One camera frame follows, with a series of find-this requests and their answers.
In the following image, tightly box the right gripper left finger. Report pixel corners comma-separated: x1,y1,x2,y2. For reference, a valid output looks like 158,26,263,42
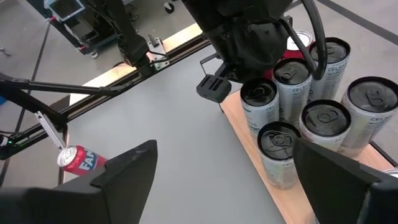
0,139,159,224

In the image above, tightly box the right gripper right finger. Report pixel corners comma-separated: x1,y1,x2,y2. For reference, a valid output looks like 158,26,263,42
292,138,398,224

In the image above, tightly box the black equipment cart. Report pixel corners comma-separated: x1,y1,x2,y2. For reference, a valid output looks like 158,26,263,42
26,0,121,60

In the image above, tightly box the wooden shelf with black frame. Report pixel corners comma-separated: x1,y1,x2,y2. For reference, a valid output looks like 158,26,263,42
198,52,398,224

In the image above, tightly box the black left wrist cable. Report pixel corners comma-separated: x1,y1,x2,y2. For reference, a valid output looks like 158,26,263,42
278,0,328,81

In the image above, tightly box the black metal table frame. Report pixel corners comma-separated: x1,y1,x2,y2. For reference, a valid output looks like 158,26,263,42
0,23,215,187

